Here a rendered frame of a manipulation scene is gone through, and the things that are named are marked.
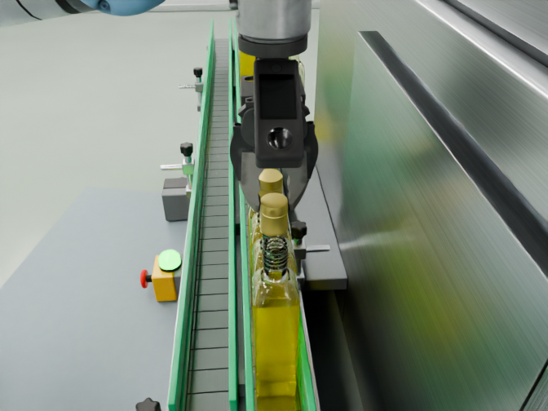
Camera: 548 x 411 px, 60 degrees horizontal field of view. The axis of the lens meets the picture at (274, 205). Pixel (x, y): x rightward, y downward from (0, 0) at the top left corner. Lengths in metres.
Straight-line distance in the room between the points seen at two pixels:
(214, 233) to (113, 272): 0.27
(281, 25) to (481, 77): 0.20
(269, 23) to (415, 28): 0.13
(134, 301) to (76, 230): 0.31
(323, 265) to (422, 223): 0.49
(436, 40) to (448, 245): 0.17
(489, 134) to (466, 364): 0.16
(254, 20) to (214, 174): 0.73
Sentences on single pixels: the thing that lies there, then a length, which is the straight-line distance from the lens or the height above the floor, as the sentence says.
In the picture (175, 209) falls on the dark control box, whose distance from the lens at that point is 1.21.
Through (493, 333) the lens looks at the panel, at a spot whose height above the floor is 1.25.
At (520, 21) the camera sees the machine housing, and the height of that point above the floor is 1.41.
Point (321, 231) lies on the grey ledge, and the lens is 0.98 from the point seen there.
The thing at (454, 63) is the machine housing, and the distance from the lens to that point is 0.39.
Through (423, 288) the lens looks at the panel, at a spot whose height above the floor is 1.19.
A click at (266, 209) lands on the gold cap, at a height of 1.16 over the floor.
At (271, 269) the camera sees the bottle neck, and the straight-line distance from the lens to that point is 0.55.
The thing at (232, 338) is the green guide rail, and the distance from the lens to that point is 0.68.
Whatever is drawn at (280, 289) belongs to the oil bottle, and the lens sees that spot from 0.56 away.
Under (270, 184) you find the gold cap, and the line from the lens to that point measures 0.61.
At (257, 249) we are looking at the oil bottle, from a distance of 0.62.
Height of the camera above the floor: 1.49
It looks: 36 degrees down
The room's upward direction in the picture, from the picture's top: straight up
